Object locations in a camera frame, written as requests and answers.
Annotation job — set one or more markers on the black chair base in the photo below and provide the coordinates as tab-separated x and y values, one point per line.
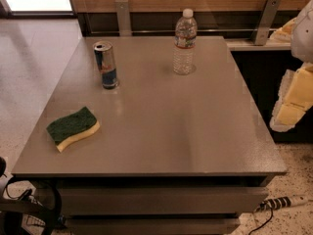
13	209

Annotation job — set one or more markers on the left metal wall bracket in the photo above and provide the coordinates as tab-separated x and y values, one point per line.
123	17

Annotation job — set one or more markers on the metal wall bracket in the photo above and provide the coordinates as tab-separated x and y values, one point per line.
123	17
260	34

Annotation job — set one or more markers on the grey drawer cabinet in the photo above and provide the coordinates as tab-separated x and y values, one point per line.
174	154

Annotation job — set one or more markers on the white power strip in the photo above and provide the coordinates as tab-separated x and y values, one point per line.
281	203

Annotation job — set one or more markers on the silver blue energy drink can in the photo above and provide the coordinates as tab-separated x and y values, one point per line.
105	61

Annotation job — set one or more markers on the green and yellow sponge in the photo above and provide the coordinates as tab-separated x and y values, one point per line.
66	130

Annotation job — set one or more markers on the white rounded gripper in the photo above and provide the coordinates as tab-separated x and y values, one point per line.
303	36

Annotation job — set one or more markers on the clear plastic water bottle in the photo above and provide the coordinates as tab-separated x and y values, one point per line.
184	43

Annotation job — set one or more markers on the right metal wall bracket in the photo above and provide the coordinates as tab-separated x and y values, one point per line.
260	34

